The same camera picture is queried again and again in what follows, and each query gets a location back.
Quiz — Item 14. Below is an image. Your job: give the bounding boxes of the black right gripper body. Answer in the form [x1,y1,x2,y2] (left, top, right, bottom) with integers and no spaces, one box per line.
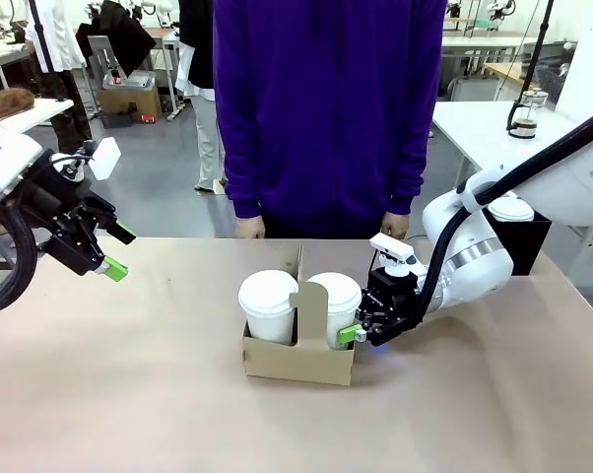
[359,268,422,348]

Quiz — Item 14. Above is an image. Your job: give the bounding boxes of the small black floor box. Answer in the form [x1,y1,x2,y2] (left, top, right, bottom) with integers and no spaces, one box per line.
[100,111,132,130]

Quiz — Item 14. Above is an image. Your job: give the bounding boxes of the stack of white lids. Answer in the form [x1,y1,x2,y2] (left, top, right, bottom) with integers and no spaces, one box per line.
[488,196,536,224]

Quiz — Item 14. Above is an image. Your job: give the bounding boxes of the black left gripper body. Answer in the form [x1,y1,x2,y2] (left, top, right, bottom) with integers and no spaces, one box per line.
[11,153,119,278]

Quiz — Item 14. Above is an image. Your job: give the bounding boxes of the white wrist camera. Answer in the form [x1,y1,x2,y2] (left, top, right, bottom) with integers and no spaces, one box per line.
[368,233,419,278]
[49,136,122,181]

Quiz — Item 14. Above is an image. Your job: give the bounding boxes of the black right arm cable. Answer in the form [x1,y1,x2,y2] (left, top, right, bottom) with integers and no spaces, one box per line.
[413,101,593,327]

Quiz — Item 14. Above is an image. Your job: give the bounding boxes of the white background table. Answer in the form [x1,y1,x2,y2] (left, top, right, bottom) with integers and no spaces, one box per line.
[441,30,576,80]

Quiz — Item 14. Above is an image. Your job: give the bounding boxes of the person's left hand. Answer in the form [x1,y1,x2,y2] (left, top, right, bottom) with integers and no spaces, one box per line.
[380,212,410,241]

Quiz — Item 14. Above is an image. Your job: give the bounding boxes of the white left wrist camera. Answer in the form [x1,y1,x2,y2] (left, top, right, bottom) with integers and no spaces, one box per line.
[49,136,122,181]

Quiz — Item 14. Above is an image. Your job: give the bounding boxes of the black hanging garment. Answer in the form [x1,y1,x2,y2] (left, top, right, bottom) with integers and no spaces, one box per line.
[75,0,158,80]

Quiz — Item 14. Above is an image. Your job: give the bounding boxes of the background person in white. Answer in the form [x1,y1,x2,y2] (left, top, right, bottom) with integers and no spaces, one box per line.
[174,0,229,194]

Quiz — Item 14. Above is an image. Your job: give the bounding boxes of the white table with fur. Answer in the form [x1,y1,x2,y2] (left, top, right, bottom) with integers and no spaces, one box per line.
[0,97,76,135]

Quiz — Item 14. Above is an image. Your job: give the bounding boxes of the person's right hand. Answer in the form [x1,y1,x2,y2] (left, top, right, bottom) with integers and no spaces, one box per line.
[235,215,267,240]

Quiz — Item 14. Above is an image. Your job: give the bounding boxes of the person's right forearm purple sleeve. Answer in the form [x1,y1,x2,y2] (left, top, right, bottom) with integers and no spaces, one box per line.
[221,117,269,221]

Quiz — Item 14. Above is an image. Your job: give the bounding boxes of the brown fur piece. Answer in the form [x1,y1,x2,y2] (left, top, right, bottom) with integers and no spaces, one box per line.
[0,87,36,121]

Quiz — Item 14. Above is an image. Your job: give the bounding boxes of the white plastic cup lid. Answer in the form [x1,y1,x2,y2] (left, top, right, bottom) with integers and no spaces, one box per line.
[237,268,299,317]
[306,271,363,317]

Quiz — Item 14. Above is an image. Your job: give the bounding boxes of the white side table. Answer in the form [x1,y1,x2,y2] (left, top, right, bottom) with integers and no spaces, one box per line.
[429,100,593,221]

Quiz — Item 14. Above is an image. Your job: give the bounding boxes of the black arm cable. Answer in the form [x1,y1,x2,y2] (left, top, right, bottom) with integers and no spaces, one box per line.
[413,101,593,327]
[0,194,39,319]

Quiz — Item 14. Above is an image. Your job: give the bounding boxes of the black tripod pole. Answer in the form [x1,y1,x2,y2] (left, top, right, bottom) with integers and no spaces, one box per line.
[522,0,557,95]

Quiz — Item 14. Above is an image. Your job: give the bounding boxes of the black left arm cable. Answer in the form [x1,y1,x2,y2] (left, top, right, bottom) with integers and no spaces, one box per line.
[0,194,39,319]

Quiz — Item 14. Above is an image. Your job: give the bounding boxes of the glass french press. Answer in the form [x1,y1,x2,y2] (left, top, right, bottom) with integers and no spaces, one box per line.
[505,88,551,140]

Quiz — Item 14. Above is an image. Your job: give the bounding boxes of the black lid container box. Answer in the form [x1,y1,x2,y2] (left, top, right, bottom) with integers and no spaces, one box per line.
[490,210,553,278]

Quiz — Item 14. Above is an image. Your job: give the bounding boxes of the grey plastic bin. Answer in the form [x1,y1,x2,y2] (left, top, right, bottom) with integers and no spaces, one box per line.
[100,69,158,93]

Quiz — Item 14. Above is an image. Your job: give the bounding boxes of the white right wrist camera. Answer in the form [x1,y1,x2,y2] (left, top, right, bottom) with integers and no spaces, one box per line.
[368,233,419,278]

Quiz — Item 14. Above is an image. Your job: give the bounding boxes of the brown cardboard cup carrier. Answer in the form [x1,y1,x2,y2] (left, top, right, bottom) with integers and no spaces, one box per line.
[241,244,359,388]

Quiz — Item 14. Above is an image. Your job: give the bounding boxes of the person's left forearm purple sleeve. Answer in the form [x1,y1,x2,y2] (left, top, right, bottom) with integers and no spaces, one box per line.
[385,117,435,217]

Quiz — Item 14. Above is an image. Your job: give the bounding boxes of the person's purple sweater torso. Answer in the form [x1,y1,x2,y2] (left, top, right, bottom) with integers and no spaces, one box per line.
[211,0,449,240]

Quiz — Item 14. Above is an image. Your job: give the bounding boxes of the brown cardboard box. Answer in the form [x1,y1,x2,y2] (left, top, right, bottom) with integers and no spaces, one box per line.
[98,84,164,124]

